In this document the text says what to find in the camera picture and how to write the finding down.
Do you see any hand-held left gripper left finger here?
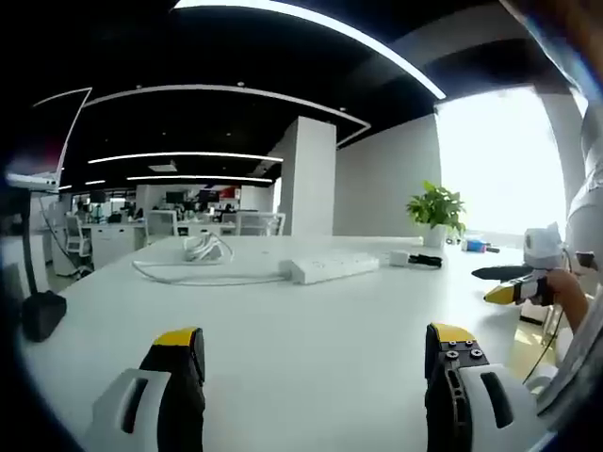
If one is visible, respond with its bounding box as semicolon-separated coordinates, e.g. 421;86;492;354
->
91;327;207;452

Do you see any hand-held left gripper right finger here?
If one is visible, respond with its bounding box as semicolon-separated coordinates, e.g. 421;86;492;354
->
423;322;543;452

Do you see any white power strip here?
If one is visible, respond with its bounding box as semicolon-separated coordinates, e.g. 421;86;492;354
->
278;250;381;285

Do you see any white desk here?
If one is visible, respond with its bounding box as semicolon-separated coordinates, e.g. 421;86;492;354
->
18;234;574;452

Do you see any person's right hand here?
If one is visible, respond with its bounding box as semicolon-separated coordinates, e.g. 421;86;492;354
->
541;270;591;331

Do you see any blue box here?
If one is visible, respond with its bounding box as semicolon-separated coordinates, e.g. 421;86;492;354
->
464;238;500;255

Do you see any person's grey shirt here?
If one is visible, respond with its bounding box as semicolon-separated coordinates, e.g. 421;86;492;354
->
562;91;603;283

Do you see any green potted plant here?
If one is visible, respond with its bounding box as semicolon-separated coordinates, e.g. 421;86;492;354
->
405;180;468;250

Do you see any black monitor stand base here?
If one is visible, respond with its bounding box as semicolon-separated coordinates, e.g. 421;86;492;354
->
21;289;68;343

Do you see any row of white office desks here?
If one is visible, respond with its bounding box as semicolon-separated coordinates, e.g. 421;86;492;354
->
89;209;287;253

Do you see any white office chair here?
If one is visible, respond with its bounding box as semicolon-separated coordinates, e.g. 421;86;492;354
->
62;214;94;258

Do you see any white-edged monitor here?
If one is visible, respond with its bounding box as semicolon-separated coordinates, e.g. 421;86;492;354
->
5;86;93;193

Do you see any thin black cable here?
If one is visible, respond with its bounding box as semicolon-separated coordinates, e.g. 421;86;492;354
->
521;300;567;385

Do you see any black charger cable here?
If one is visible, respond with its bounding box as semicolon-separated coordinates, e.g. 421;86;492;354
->
408;253;444;270

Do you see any white power strip cable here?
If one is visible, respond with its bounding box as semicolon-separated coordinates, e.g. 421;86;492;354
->
132;256;286;287

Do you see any coiled white cable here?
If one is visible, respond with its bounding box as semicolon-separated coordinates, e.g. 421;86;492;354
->
181;234;235;264

